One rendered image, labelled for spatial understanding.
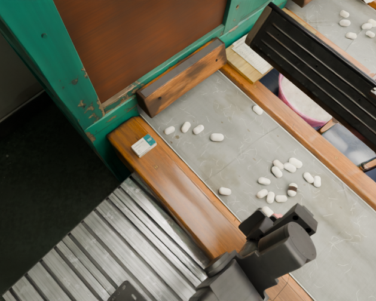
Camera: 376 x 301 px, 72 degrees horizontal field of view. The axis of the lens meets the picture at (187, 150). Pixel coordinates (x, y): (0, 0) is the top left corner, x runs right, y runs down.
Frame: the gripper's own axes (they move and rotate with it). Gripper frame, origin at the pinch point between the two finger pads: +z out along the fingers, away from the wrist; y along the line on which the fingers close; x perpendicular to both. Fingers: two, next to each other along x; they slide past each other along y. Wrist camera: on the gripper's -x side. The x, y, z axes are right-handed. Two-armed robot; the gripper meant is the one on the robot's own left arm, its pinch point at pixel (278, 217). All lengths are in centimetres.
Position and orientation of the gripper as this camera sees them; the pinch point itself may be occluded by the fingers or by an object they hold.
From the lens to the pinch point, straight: 61.5
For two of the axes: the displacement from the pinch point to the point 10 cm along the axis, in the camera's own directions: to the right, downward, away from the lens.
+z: 5.3, -2.3, 8.2
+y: -6.7, -7.0, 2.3
